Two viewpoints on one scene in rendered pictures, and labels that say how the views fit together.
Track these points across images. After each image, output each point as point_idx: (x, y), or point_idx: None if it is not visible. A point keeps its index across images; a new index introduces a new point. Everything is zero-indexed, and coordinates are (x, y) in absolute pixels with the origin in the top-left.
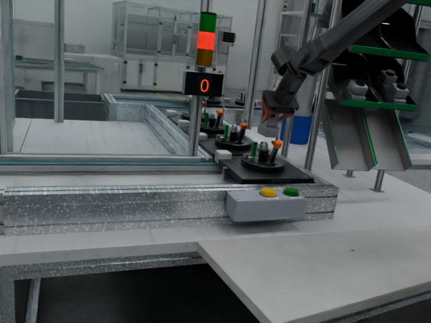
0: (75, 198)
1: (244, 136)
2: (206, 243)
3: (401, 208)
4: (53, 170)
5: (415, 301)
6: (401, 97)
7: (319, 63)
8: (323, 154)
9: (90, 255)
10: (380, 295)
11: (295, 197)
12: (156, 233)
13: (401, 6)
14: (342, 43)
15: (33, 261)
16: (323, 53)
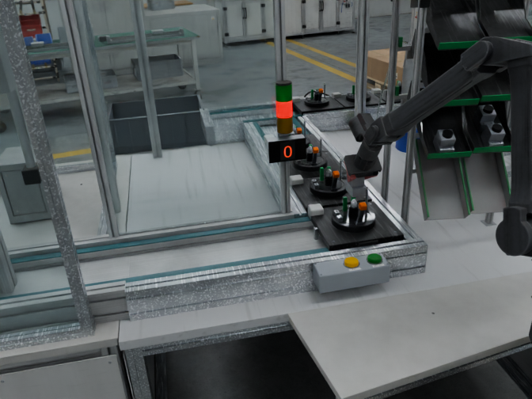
0: (180, 286)
1: (340, 177)
2: (295, 315)
3: None
4: (160, 246)
5: (490, 360)
6: (497, 139)
7: (392, 137)
8: None
9: (199, 333)
10: (442, 364)
11: (377, 265)
12: (252, 307)
13: (458, 95)
14: (408, 123)
15: (155, 342)
16: (392, 132)
